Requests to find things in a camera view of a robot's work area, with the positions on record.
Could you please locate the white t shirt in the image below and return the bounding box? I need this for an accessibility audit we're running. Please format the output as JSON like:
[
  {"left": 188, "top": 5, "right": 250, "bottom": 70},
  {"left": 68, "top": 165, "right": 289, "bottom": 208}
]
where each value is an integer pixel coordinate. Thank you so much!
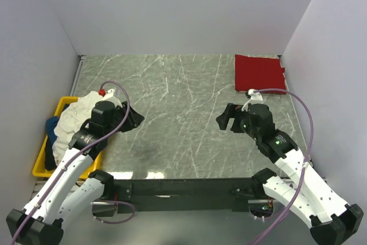
[{"left": 52, "top": 91, "right": 103, "bottom": 165}]

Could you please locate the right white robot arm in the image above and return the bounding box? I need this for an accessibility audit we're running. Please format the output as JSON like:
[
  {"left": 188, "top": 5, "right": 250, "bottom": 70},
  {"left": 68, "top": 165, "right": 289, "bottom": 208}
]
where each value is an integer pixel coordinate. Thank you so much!
[{"left": 216, "top": 103, "right": 364, "bottom": 244}]

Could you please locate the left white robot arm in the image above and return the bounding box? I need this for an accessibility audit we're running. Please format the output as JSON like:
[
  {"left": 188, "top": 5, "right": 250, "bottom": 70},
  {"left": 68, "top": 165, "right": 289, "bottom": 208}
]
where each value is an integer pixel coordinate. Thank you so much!
[{"left": 6, "top": 100, "right": 145, "bottom": 244}]

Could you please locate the folded red t shirt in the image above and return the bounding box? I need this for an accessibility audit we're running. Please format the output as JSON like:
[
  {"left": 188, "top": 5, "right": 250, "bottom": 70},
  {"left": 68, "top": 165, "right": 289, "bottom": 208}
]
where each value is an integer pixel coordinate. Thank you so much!
[{"left": 235, "top": 55, "right": 286, "bottom": 92}]

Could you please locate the blue t shirt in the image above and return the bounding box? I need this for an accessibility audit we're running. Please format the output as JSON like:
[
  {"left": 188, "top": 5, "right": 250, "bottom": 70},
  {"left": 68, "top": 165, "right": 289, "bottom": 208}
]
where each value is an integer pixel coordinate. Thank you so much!
[{"left": 46, "top": 116, "right": 59, "bottom": 145}]

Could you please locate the black garment in bin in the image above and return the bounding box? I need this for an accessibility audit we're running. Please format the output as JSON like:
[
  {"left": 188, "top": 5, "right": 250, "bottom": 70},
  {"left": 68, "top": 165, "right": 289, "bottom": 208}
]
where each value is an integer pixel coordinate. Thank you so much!
[{"left": 44, "top": 138, "right": 57, "bottom": 171}]

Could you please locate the black base bar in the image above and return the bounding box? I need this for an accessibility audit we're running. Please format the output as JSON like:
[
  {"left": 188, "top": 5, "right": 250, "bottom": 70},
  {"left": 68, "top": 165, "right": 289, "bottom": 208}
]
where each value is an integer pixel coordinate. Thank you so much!
[{"left": 102, "top": 178, "right": 268, "bottom": 212}]

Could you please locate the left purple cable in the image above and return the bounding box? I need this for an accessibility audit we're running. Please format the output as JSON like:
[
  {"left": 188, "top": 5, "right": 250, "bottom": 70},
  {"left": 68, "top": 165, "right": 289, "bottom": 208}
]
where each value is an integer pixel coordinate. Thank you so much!
[{"left": 10, "top": 80, "right": 131, "bottom": 245}]

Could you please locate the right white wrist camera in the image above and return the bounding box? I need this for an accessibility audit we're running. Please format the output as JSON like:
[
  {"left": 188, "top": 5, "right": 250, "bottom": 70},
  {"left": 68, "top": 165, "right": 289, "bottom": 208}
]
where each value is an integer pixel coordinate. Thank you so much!
[{"left": 241, "top": 89, "right": 264, "bottom": 111}]

